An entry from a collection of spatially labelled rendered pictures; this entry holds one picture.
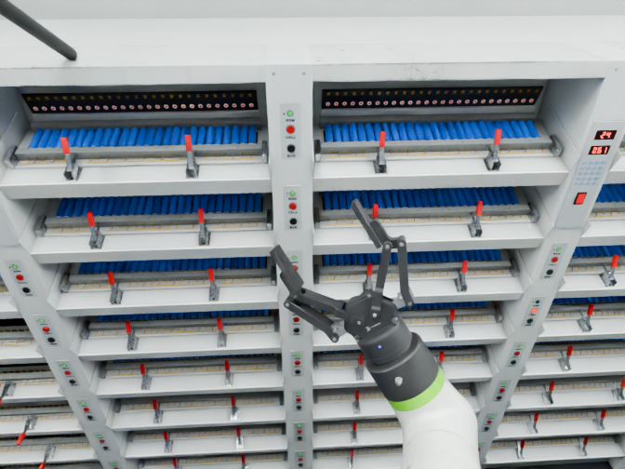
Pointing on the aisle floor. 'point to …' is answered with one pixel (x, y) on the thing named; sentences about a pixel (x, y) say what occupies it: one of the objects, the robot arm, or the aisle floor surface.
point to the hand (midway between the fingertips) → (316, 232)
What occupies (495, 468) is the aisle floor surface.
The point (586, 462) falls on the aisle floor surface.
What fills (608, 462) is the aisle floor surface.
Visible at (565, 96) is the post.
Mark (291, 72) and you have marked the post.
